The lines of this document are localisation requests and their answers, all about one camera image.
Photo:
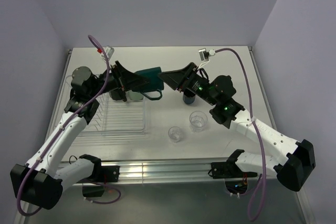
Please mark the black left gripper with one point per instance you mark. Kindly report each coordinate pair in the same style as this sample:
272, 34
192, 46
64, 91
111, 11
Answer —
125, 80

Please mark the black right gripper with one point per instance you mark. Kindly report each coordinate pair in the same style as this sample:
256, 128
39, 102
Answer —
179, 78

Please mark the light green plastic cup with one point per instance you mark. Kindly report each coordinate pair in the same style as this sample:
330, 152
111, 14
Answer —
135, 96

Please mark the black mug cream interior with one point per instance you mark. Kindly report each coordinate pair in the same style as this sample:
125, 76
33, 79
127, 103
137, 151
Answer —
116, 95

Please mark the dark green mug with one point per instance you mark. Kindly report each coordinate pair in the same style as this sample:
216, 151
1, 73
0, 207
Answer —
155, 83

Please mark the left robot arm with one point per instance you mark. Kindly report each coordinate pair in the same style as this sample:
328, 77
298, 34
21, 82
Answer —
39, 183

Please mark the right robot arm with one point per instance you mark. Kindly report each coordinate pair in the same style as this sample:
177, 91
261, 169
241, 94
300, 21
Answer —
292, 161

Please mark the dark blue mug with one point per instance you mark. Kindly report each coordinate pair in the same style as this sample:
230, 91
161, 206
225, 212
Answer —
188, 98

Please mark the large clear glass cup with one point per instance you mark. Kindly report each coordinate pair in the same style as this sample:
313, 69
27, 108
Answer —
198, 121

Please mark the small clear glass cup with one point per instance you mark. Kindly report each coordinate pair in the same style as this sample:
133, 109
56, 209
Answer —
175, 134

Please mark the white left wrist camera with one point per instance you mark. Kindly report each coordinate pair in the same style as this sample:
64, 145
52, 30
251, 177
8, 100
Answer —
108, 51

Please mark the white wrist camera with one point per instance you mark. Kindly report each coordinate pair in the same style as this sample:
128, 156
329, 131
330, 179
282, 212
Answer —
108, 51
205, 56

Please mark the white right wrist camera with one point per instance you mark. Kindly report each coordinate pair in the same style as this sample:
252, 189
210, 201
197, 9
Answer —
205, 56

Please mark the clear wire dish rack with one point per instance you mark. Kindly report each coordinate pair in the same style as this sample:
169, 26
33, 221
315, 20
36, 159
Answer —
116, 118

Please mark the aluminium rail frame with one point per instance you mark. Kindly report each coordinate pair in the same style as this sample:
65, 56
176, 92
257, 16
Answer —
157, 192

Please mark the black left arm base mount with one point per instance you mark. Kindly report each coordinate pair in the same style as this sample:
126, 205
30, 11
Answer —
107, 174

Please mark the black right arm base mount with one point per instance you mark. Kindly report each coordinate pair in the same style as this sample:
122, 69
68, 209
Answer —
228, 170

